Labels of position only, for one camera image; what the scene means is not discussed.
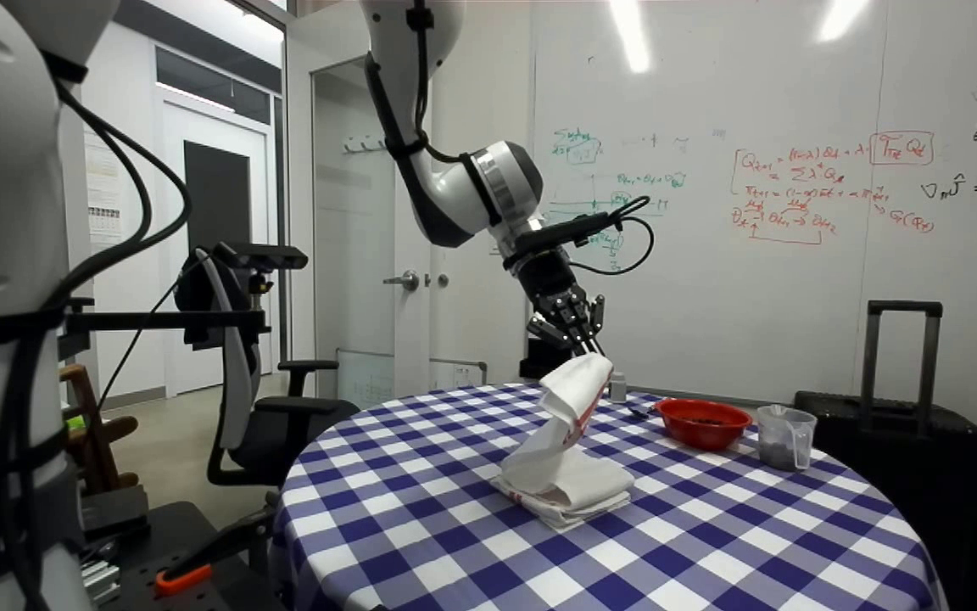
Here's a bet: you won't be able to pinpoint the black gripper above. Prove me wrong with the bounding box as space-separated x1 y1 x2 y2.
514 249 612 357

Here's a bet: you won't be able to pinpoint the white cloth with red stripes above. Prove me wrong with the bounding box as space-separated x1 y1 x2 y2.
495 350 636 538

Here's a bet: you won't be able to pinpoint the black box behind table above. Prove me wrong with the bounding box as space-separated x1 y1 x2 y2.
514 335 563 389

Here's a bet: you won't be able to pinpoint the red bowl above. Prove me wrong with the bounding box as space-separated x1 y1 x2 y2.
656 398 753 454

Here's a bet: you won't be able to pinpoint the white door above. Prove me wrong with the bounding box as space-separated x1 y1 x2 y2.
310 55 437 410

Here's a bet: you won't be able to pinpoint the clear plastic cup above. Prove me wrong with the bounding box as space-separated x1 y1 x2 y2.
753 404 822 473

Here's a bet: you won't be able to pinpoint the blue white checkered tablecloth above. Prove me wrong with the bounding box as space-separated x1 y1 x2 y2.
268 380 951 611

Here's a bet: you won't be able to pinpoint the black office chair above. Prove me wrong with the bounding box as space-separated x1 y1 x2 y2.
174 246 362 490

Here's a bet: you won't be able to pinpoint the brown wooden stand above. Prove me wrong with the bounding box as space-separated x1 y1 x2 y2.
57 359 142 495

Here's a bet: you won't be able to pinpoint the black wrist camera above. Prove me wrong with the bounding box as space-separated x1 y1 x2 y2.
502 193 656 271

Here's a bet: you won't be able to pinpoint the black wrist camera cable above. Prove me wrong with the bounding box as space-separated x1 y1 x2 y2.
565 211 660 283

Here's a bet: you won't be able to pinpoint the wall whiteboard with writing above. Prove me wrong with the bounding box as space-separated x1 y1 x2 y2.
526 0 977 436

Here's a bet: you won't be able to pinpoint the wall coat hooks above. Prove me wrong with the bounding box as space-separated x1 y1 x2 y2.
339 134 388 160

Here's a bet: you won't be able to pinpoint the black camera on mount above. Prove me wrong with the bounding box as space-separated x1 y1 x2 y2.
215 242 313 274

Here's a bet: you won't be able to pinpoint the black suitcase with handle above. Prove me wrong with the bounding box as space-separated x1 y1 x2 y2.
791 300 977 611

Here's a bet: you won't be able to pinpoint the black horizontal mount bar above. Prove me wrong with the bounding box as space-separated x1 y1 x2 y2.
57 297 275 345

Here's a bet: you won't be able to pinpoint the orange handled black clamp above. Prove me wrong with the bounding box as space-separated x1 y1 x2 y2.
150 505 279 601

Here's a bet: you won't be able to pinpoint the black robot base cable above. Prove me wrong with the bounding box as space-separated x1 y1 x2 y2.
0 48 192 611

